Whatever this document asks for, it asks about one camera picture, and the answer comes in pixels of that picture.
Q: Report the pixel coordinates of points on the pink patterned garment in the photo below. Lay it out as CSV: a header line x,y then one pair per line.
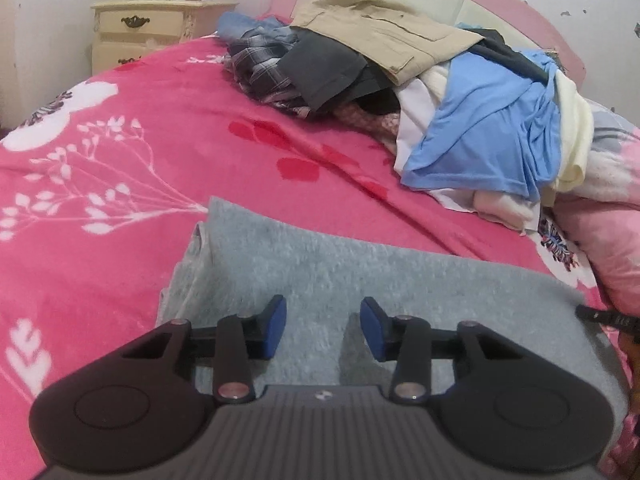
x,y
370,120

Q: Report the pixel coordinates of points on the pink white pillow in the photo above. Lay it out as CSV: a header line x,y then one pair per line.
x,y
610,220

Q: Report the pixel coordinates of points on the pale pink garment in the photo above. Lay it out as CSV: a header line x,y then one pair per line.
x,y
505,210

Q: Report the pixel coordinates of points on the cream knit sweater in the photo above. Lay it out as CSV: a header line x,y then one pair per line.
x,y
575,125

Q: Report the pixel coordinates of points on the pink floral blanket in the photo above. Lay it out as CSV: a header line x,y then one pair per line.
x,y
150,160

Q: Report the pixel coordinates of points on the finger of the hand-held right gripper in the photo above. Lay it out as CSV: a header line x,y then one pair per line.
x,y
610,320

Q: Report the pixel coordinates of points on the black garment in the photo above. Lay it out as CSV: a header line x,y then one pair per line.
x,y
510,55

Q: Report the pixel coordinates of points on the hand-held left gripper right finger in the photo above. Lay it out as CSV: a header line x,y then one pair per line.
x,y
372,330

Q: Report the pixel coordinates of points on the grey sweatshirt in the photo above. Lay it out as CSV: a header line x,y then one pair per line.
x,y
325,270

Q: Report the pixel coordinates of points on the dark grey trousers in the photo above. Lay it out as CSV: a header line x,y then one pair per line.
x,y
325,70

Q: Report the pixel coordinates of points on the plaid shirt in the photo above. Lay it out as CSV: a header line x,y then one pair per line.
x,y
255,65

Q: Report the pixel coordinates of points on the cream nightstand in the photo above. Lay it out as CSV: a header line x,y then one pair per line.
x,y
145,25

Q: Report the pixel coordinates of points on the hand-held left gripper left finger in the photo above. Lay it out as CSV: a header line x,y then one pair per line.
x,y
276,327

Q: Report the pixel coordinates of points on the beige cargo jacket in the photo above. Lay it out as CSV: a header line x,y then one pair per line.
x,y
390,35

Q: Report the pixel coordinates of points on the light blue denim garment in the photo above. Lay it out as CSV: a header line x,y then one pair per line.
x,y
240,25

